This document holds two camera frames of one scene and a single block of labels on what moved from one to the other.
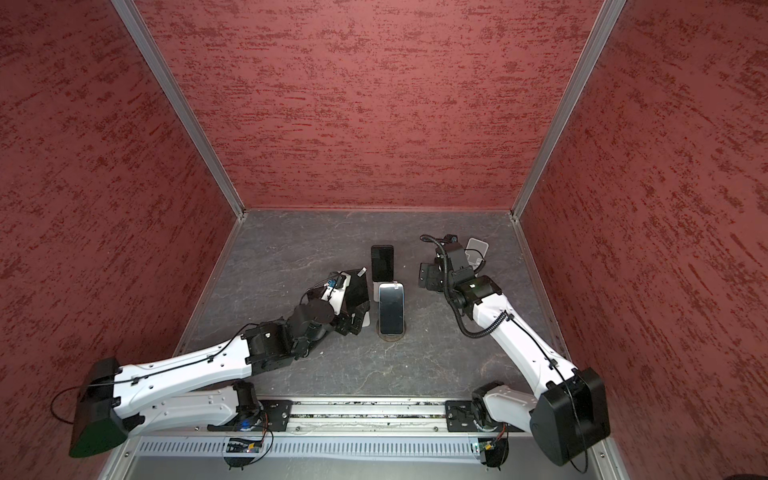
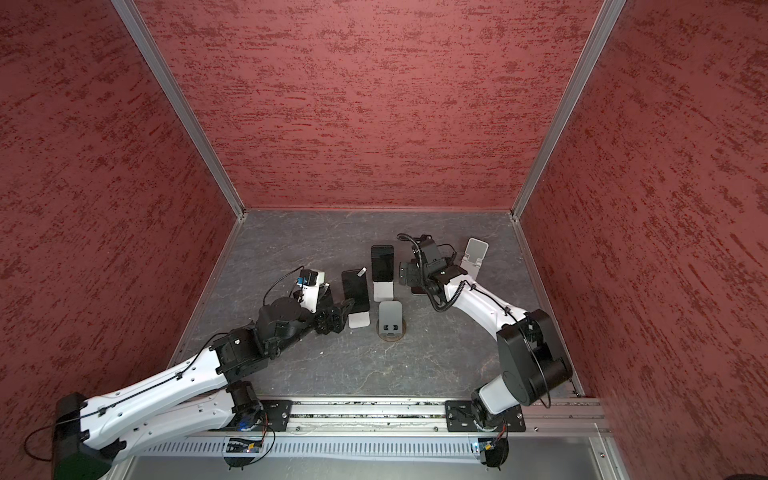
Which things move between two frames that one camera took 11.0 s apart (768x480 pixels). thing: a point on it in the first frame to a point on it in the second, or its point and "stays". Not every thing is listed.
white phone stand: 476,251 stays
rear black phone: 382,262 stays
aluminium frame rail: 369,418 stays
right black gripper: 432,270 to 410,275
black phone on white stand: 358,291 stays
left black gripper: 345,317 to 338,318
